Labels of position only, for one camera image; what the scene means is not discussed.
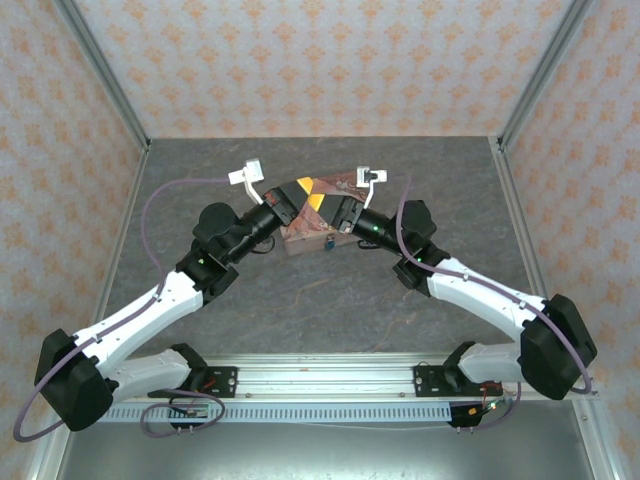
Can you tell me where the white slotted cable duct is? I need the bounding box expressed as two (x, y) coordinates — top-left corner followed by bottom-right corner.
(107, 403), (454, 424)

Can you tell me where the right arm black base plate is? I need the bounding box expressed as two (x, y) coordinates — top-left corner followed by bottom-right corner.
(413, 364), (501, 399)

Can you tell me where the aluminium mounting rail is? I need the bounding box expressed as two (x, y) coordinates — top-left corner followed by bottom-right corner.
(117, 352), (601, 402)

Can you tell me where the small circuit board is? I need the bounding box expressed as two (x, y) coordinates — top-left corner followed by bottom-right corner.
(469, 399), (506, 419)
(172, 404), (209, 421)

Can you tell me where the pink book-shaped box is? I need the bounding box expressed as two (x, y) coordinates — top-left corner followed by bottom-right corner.
(282, 169), (381, 259)

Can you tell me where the grey metal sheet panel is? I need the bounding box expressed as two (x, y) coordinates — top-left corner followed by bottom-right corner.
(54, 422), (596, 480)

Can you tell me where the aluminium frame post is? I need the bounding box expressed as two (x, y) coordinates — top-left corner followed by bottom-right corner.
(53, 0), (152, 151)
(497, 0), (599, 151)

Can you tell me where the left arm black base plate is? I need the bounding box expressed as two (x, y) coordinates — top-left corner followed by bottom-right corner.
(169, 366), (239, 399)

